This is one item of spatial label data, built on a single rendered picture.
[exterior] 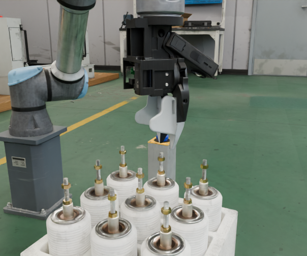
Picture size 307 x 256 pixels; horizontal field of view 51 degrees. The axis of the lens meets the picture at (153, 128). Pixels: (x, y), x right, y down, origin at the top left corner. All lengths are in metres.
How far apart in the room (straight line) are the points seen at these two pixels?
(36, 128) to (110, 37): 5.30
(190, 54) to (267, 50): 5.27
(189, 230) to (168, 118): 0.29
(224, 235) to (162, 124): 0.39
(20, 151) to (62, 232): 0.54
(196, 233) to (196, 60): 0.37
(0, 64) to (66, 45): 2.43
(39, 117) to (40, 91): 0.09
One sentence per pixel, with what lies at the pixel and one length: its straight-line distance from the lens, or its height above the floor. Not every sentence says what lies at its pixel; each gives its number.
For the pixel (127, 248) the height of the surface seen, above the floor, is 0.23.
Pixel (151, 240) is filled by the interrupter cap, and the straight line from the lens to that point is 0.67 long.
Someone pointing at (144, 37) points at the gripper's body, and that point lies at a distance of 0.50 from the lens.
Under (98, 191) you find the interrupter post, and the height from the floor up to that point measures 0.26.
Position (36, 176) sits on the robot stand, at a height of 0.16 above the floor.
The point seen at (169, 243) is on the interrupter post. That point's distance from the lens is 0.65.
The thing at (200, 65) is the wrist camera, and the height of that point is 0.59.
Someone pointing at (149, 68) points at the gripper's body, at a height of 0.59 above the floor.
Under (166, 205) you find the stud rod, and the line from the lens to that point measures 0.61.
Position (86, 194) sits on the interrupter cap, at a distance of 0.85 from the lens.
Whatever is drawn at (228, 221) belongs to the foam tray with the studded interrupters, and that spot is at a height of 0.18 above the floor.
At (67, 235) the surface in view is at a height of 0.23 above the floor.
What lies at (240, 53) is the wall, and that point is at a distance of 5.82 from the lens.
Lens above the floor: 0.63
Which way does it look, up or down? 16 degrees down
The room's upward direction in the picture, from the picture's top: straight up
